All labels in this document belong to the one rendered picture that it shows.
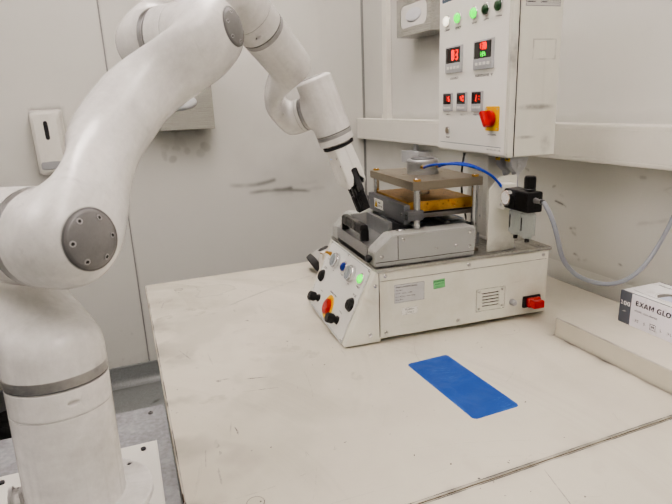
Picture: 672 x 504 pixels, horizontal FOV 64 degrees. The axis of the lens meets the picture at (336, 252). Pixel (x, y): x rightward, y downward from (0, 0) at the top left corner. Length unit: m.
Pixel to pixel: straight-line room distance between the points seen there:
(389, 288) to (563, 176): 0.72
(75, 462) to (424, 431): 0.53
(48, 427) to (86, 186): 0.29
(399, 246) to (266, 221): 1.59
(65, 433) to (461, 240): 0.89
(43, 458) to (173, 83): 0.51
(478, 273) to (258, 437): 0.65
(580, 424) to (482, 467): 0.22
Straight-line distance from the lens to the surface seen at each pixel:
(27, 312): 0.75
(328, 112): 1.24
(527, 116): 1.32
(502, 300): 1.38
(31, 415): 0.74
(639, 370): 1.21
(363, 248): 1.25
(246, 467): 0.90
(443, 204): 1.30
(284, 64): 1.11
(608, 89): 1.61
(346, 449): 0.92
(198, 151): 2.62
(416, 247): 1.22
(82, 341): 0.72
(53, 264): 0.64
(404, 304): 1.25
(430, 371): 1.14
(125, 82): 0.80
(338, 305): 1.31
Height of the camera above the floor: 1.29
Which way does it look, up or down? 15 degrees down
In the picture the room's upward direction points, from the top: 2 degrees counter-clockwise
